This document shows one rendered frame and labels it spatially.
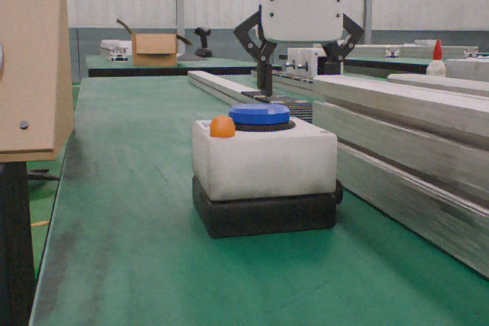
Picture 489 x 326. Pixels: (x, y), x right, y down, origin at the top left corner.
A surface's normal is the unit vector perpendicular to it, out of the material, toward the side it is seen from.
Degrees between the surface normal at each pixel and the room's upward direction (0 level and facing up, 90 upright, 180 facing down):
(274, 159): 90
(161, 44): 69
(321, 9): 92
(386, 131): 90
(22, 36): 47
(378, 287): 0
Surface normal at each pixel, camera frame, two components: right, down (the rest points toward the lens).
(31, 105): 0.17, -0.55
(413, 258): 0.00, -0.98
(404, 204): -0.97, 0.04
